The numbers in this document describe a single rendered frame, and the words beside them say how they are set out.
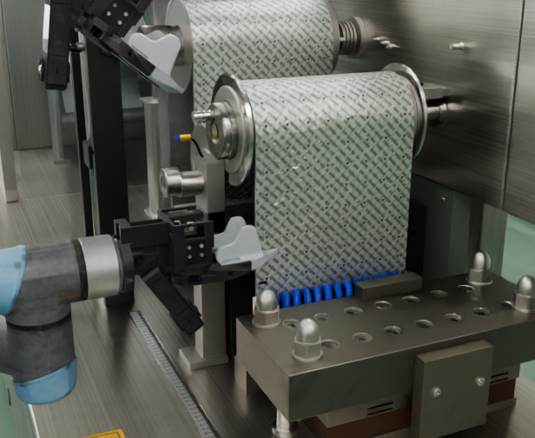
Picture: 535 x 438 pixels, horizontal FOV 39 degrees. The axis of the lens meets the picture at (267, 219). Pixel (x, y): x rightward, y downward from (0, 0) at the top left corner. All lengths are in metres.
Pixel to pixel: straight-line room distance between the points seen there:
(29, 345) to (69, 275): 0.10
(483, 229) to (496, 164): 0.32
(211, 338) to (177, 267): 0.22
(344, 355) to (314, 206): 0.22
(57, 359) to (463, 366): 0.48
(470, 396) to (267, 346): 0.26
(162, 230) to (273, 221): 0.15
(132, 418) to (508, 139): 0.61
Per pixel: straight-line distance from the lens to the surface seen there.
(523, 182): 1.04
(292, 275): 1.04
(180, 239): 0.92
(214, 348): 1.13
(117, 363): 1.16
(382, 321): 0.98
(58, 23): 0.92
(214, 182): 1.03
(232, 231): 1.00
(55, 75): 0.93
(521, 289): 1.04
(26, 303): 0.91
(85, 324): 1.29
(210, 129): 1.02
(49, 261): 0.90
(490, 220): 1.38
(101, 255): 0.91
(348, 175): 1.03
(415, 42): 1.21
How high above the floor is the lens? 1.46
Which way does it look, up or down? 19 degrees down
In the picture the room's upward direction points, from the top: straight up
